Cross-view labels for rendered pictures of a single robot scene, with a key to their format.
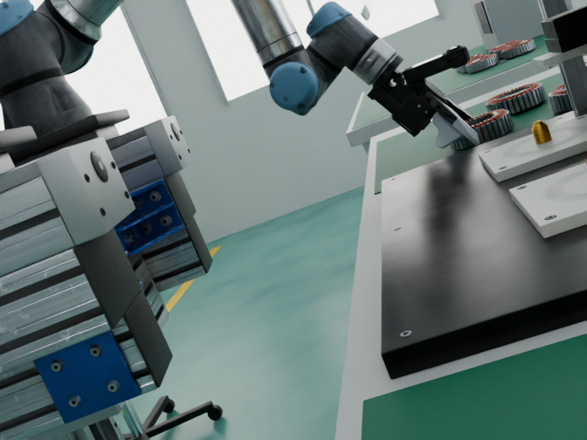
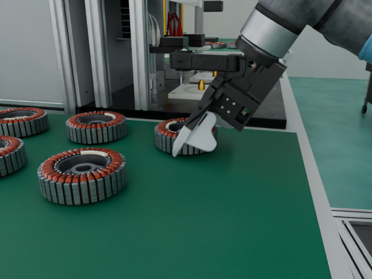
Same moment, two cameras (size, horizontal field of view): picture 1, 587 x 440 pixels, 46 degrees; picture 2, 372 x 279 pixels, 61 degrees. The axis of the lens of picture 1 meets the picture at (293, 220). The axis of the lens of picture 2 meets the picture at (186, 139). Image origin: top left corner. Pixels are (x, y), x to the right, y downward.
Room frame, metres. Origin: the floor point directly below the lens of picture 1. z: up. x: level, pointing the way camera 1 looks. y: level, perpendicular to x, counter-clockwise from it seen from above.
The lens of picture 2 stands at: (1.72, -0.34, 0.96)
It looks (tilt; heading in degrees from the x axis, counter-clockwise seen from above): 21 degrees down; 182
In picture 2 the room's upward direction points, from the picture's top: straight up
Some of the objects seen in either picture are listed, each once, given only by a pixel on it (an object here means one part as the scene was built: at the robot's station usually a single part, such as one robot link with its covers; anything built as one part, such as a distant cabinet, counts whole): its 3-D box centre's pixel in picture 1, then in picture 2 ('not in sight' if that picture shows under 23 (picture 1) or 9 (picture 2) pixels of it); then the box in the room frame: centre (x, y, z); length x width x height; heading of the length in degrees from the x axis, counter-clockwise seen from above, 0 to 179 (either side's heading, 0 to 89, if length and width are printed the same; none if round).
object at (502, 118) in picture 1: (479, 129); (186, 135); (1.19, -0.36, 0.77); 0.11 x 0.11 x 0.04
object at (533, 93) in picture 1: (515, 100); (84, 172); (1.35, -0.49, 0.77); 0.11 x 0.11 x 0.04
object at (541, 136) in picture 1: (540, 131); (201, 84); (0.85, -0.33, 0.80); 0.02 x 0.02 x 0.03
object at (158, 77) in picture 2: not in sight; (152, 81); (0.82, -0.47, 0.80); 0.08 x 0.05 x 0.06; 168
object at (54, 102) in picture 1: (41, 107); not in sight; (1.24, 0.33, 1.09); 0.15 x 0.15 x 0.10
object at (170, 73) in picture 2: not in sight; (175, 70); (0.58, -0.42, 0.80); 0.08 x 0.05 x 0.06; 168
